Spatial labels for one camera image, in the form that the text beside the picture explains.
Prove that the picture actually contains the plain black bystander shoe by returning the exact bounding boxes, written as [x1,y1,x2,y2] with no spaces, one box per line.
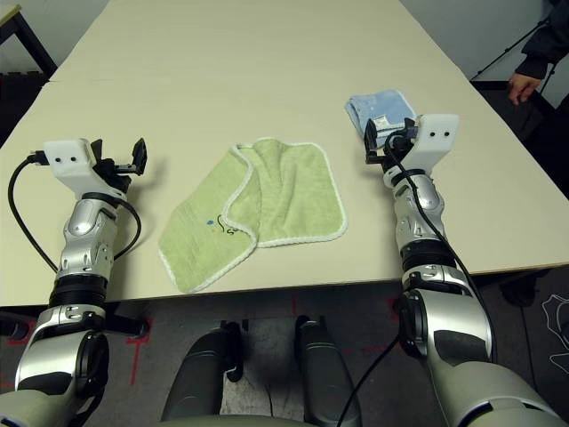
[500,270,537,308]

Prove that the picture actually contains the bystander bare hand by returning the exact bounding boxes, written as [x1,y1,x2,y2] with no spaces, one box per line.
[508,70,540,107]

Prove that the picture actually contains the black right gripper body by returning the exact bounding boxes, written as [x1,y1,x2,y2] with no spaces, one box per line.
[365,125,421,173]

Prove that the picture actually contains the bystander dark sleeved forearm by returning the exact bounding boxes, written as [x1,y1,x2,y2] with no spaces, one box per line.
[515,0,569,79]

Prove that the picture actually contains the dark item with white outlines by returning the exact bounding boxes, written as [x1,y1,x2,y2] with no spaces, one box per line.
[541,293,569,379]

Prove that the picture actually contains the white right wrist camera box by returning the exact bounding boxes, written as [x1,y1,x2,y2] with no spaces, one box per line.
[382,113,461,187]

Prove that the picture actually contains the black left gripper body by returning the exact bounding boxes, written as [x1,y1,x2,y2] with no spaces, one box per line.
[92,155,144,197]

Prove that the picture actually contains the black tripod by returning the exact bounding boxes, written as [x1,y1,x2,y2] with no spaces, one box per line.
[470,17,559,99]

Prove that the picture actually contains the folded blue towel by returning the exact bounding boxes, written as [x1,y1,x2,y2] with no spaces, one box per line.
[345,88,421,150]

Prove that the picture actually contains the green towel white trim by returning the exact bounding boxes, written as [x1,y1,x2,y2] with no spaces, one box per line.
[158,137,349,294]

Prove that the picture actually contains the grey robot left leg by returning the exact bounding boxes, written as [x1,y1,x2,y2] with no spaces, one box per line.
[160,320,244,423]

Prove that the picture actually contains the black table foot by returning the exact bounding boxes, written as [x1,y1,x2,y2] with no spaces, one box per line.
[104,302,150,338]

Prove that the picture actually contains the black framed side table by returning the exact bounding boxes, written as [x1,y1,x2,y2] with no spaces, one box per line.
[0,4,59,77]

